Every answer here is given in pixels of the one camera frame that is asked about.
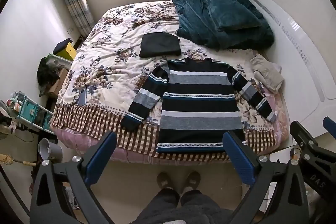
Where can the black folded garment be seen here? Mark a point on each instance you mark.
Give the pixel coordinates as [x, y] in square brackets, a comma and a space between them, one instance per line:
[158, 44]

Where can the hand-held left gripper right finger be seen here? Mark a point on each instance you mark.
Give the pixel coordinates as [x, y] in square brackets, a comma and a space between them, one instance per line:
[240, 161]

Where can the blue-grey phone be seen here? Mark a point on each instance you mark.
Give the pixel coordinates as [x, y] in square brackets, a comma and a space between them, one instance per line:
[82, 98]

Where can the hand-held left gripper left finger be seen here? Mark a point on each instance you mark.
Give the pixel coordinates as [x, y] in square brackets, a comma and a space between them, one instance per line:
[101, 158]

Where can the teal storage rack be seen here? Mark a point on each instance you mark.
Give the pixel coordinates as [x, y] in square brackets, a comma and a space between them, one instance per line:
[31, 111]

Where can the teal plush blanket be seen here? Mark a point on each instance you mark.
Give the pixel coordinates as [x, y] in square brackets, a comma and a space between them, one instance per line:
[194, 27]

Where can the cardboard box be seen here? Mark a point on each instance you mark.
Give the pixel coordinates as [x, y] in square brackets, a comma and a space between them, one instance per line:
[59, 82]

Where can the bed with floral cover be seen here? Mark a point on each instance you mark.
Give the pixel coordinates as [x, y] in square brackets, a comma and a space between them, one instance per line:
[113, 37]

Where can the pink checked bed sheet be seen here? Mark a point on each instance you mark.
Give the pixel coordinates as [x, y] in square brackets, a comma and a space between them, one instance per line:
[76, 138]

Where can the beige garment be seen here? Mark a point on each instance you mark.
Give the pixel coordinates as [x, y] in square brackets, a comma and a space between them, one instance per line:
[270, 77]

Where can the person's leg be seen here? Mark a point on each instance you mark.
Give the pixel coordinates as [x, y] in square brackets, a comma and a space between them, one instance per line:
[202, 205]
[162, 203]

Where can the yellow box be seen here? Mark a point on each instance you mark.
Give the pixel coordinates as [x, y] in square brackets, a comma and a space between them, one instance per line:
[68, 52]

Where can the striped knit sweater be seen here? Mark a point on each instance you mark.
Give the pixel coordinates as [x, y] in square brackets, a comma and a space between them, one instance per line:
[197, 108]

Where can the brown slipper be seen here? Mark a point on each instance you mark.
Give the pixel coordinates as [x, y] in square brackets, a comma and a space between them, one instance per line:
[192, 180]
[166, 180]

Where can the person's left leg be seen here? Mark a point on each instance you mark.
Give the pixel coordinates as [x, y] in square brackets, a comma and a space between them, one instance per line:
[162, 203]

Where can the black hat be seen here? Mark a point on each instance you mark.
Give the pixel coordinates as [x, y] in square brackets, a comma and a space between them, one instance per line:
[61, 45]

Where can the grey waste bin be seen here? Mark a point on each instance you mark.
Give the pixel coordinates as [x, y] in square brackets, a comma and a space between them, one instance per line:
[52, 153]

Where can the person's right leg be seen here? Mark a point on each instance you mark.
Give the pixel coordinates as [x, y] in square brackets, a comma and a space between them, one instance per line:
[202, 205]

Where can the white plastic container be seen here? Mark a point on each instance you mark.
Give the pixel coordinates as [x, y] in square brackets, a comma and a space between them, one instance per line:
[59, 61]

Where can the teal plush pillow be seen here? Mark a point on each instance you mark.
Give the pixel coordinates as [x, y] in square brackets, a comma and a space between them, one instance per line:
[231, 14]

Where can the white bed headboard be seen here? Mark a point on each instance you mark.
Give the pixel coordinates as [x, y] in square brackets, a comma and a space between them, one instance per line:
[288, 37]

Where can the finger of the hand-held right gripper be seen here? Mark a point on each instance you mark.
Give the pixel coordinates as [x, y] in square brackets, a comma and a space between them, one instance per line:
[302, 134]
[330, 125]

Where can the dark bag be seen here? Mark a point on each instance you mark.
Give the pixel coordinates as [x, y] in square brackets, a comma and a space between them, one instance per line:
[47, 74]

